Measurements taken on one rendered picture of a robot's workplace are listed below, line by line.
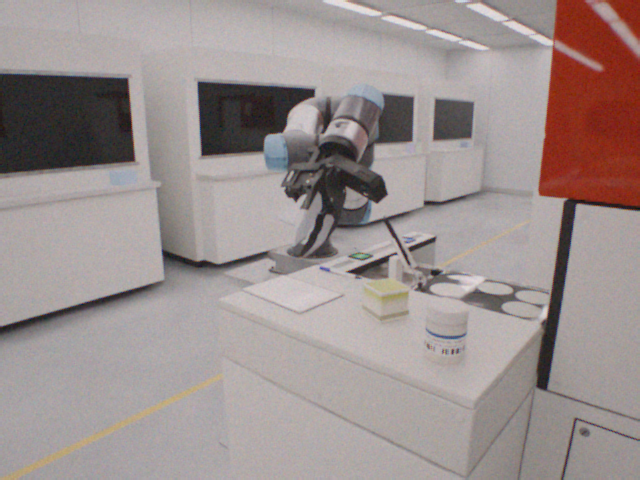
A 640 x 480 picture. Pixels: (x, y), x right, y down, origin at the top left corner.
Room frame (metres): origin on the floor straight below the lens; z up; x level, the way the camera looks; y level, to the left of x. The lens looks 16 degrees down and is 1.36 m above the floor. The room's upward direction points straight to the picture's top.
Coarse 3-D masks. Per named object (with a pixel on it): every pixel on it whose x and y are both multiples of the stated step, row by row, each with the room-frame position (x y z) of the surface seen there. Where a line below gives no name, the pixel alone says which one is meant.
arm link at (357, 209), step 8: (328, 96) 1.32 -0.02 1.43; (336, 96) 1.32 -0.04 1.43; (328, 104) 1.29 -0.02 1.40; (336, 104) 1.29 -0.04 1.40; (328, 112) 1.28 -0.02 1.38; (328, 120) 1.28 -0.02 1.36; (376, 136) 1.30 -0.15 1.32; (352, 192) 1.49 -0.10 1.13; (352, 200) 1.52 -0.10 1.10; (360, 200) 1.53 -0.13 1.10; (368, 200) 1.57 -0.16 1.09; (344, 208) 1.53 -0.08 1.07; (352, 208) 1.52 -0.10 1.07; (360, 208) 1.54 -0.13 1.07; (368, 208) 1.56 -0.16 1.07; (344, 216) 1.56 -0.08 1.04; (352, 216) 1.56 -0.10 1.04; (360, 216) 1.56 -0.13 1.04; (368, 216) 1.56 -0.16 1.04
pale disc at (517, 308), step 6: (504, 306) 1.09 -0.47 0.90; (510, 306) 1.09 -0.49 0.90; (516, 306) 1.09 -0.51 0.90; (522, 306) 1.09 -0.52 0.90; (528, 306) 1.09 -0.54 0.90; (534, 306) 1.09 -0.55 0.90; (510, 312) 1.05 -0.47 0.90; (516, 312) 1.05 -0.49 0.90; (522, 312) 1.05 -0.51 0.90; (528, 312) 1.05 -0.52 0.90; (534, 312) 1.05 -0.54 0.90; (540, 312) 1.05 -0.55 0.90
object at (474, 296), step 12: (444, 276) 1.33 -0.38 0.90; (456, 276) 1.33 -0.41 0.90; (468, 276) 1.33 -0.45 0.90; (468, 288) 1.23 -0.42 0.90; (516, 288) 1.22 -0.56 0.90; (528, 288) 1.22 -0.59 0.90; (468, 300) 1.14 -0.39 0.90; (480, 300) 1.14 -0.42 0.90; (492, 300) 1.14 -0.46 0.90; (504, 300) 1.13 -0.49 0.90; (516, 300) 1.13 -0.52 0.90; (504, 312) 1.05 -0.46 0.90
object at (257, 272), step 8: (256, 264) 1.70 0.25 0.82; (264, 264) 1.70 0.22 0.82; (272, 264) 1.71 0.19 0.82; (224, 272) 1.60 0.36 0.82; (232, 272) 1.61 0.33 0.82; (240, 272) 1.61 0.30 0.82; (248, 272) 1.61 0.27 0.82; (256, 272) 1.61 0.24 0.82; (264, 272) 1.61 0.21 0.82; (272, 272) 1.60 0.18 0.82; (232, 280) 1.58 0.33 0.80; (240, 280) 1.54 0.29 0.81; (248, 280) 1.52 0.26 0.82; (256, 280) 1.52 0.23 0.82; (264, 280) 1.52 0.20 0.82
